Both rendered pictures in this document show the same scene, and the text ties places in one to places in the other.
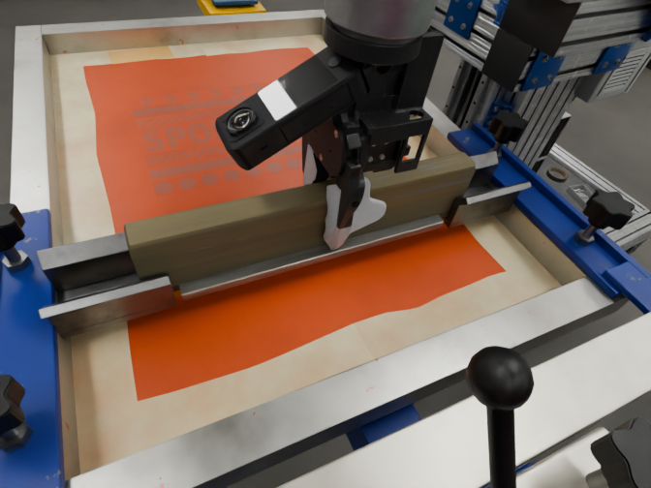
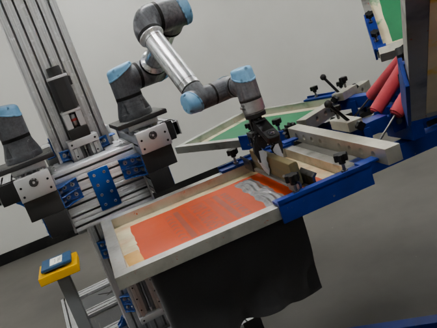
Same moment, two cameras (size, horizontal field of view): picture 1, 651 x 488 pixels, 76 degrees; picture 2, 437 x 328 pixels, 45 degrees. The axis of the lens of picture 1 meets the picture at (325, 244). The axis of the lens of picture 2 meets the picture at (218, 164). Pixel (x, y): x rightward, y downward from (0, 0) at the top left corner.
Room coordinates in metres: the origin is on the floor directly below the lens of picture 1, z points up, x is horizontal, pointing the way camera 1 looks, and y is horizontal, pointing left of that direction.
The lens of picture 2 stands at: (-0.08, 1.68, 1.51)
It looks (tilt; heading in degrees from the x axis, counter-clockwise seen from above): 14 degrees down; 289
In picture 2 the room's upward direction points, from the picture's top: 19 degrees counter-clockwise
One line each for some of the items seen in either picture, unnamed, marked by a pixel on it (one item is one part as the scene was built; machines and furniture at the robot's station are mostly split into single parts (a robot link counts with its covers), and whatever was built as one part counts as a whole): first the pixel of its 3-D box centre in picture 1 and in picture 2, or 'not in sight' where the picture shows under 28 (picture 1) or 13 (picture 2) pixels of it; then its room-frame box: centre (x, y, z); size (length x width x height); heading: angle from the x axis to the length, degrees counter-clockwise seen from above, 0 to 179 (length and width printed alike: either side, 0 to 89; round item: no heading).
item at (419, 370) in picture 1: (259, 141); (221, 202); (0.49, 0.11, 0.97); 0.79 x 0.58 x 0.04; 31
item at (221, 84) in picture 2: not in sight; (225, 88); (0.40, -0.07, 1.30); 0.11 x 0.11 x 0.08; 45
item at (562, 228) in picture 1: (524, 210); (256, 162); (0.43, -0.25, 0.97); 0.30 x 0.05 x 0.07; 31
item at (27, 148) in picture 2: not in sight; (19, 147); (1.33, -0.14, 1.31); 0.15 x 0.15 x 0.10
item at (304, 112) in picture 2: not in sight; (281, 105); (0.38, -0.87, 1.05); 1.08 x 0.61 x 0.23; 151
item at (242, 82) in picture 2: not in sight; (244, 84); (0.32, -0.01, 1.31); 0.09 x 0.08 x 0.11; 135
